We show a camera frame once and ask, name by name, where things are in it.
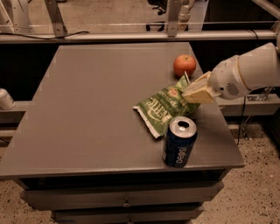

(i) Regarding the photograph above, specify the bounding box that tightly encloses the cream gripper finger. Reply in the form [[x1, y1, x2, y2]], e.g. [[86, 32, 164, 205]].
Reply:
[[182, 87, 221, 103], [185, 72, 211, 92]]

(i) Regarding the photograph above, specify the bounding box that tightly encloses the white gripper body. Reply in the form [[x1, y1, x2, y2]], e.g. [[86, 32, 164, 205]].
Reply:
[[209, 55, 251, 100]]

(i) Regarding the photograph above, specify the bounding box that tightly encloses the green jalapeno chip bag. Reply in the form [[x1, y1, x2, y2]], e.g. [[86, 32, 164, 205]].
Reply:
[[133, 74, 199, 138]]

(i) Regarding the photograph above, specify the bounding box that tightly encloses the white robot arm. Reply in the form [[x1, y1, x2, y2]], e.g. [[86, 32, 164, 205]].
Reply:
[[182, 38, 280, 103]]

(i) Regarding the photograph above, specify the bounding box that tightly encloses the blue pepsi can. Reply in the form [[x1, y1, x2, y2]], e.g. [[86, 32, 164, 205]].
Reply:
[[163, 116, 198, 168]]

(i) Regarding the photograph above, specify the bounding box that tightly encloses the red apple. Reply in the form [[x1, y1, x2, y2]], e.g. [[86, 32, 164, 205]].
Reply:
[[173, 54, 196, 77]]

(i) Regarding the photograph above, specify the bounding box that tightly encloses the grey lower drawer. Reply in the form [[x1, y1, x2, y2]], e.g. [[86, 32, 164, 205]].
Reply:
[[52, 206, 203, 224]]

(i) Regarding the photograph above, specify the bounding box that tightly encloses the grey drawer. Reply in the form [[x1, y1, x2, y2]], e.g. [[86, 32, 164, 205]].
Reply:
[[21, 181, 224, 210], [52, 206, 203, 224]]

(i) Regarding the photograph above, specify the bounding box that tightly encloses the grey upper drawer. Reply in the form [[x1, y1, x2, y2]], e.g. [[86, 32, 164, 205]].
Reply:
[[21, 181, 224, 210]]

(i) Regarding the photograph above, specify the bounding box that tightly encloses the white cylinder at left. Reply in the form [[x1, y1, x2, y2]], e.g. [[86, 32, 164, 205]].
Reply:
[[0, 88, 16, 110]]

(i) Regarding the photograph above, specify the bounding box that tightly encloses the metal frame rail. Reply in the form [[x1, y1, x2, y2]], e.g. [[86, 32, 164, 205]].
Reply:
[[0, 30, 278, 44]]

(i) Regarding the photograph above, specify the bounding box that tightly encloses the black cable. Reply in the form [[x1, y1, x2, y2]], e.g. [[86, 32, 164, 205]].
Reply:
[[0, 30, 91, 40]]

